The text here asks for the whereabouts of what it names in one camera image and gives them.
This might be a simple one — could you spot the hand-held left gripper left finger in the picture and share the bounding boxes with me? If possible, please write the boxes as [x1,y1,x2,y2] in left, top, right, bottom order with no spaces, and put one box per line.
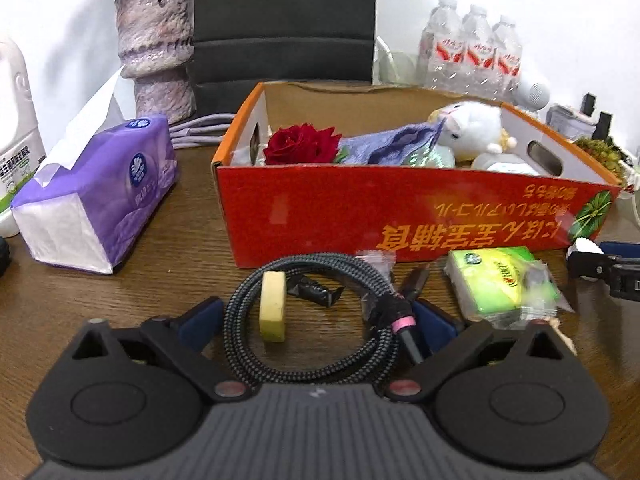
[70,296,251,403]

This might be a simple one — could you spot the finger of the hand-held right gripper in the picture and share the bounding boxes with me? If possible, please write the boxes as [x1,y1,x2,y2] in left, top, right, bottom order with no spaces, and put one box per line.
[599,241,640,258]
[566,240,640,282]

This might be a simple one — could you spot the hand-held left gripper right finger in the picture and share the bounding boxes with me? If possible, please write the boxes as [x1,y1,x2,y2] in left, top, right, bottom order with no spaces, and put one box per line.
[384,297,576,403]

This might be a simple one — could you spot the grey braided cable coil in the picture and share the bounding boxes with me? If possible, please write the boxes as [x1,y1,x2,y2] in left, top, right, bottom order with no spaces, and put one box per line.
[222,254,436,385]

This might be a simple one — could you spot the green tissue packet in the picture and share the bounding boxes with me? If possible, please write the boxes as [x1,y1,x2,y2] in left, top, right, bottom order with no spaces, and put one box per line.
[444,246,558,323]

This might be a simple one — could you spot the yellow sponge piece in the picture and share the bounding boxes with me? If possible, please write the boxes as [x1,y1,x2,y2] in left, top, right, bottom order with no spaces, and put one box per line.
[259,271,289,343]

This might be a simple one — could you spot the clear candy wrapper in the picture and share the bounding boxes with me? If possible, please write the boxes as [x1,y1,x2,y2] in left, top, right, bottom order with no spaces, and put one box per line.
[355,249,397,281]

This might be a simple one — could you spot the black plastic clip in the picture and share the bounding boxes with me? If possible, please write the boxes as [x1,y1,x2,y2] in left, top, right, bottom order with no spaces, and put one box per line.
[287,275,343,308]

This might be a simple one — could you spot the white plastic bottle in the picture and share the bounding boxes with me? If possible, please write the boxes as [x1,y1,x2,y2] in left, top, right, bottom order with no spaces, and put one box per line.
[470,152,541,176]

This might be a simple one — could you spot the red cardboard box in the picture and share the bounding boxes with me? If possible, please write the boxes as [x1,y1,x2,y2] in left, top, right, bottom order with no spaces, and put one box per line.
[211,80,623,268]

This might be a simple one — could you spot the white plush sheep toy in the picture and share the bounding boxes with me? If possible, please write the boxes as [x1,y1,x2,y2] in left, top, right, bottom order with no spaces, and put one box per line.
[427,101,518,161]

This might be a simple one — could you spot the purple knit pouch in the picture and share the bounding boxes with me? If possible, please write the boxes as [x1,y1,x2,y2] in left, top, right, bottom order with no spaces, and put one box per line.
[340,119,446,165]

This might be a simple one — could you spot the red rose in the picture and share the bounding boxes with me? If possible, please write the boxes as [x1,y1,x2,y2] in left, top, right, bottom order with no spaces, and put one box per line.
[262,124,351,166]

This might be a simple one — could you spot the plate of green vegetables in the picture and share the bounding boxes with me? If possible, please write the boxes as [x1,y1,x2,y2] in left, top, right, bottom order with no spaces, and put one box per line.
[572,135,638,191]

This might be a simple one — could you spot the small printed tin box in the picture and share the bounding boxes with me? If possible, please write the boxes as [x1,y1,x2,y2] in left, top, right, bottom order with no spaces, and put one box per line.
[545,102,596,136]

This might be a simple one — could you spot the purple tissue pack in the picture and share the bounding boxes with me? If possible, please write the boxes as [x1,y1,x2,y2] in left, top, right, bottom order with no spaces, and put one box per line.
[10,65,181,276]

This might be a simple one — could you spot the white round robot speaker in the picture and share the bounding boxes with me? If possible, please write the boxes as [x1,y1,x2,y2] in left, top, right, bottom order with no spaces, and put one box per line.
[515,67,553,111]

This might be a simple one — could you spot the clear water bottle red label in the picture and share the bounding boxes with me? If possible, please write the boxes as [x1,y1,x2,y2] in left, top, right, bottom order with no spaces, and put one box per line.
[417,0,463,93]
[492,15,523,101]
[460,4,495,96]

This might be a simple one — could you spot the clear glass cup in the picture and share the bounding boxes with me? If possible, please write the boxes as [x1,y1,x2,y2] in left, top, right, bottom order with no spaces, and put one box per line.
[375,35,421,86]

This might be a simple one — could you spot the white plastic milk jug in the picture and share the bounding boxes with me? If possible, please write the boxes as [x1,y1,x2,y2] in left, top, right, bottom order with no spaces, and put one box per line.
[0,35,47,238]

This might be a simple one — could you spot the purple stone vase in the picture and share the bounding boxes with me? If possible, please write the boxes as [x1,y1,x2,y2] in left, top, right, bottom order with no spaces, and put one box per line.
[115,0,197,123]

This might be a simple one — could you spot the black paper bag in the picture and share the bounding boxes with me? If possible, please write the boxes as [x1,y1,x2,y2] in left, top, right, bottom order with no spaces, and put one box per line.
[192,0,378,116]

